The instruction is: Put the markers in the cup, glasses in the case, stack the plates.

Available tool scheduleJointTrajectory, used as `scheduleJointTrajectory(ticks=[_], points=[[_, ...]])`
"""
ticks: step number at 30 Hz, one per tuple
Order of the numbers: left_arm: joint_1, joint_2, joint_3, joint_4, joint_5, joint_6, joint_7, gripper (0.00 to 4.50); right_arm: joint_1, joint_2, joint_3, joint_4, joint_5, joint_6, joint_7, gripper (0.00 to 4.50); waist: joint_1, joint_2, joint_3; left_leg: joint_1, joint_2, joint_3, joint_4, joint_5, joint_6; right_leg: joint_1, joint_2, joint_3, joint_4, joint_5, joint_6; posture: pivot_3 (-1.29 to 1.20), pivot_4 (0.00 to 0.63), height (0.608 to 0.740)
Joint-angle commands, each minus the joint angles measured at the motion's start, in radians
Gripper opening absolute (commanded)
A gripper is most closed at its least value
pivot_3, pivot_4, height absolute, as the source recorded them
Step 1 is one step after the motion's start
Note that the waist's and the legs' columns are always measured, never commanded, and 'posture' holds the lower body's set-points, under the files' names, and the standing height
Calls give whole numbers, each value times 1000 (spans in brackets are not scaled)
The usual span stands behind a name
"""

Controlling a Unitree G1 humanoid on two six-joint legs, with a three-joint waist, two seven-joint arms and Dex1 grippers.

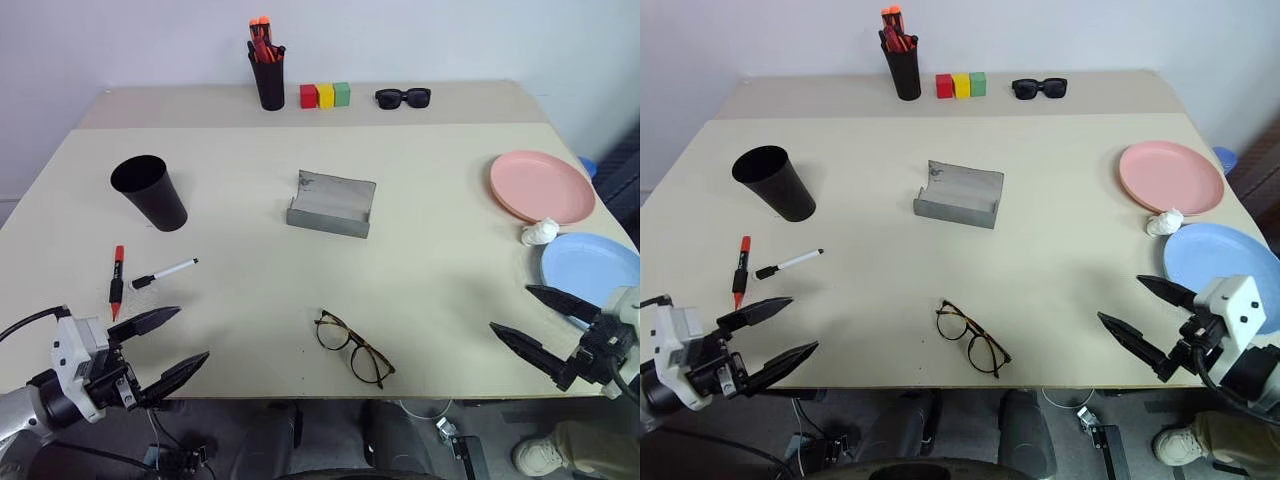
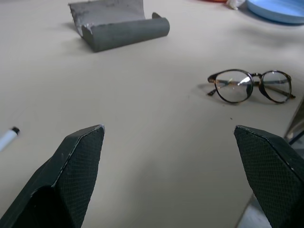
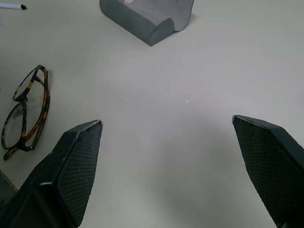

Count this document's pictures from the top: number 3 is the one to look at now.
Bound tortoiseshell eyeglasses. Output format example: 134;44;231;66
1;64;53;161

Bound grey open glasses case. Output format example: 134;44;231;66
99;0;196;47

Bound white pen with black cap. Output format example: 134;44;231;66
0;4;27;11

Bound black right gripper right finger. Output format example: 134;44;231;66
232;114;304;228

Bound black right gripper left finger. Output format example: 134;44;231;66
0;120;104;228

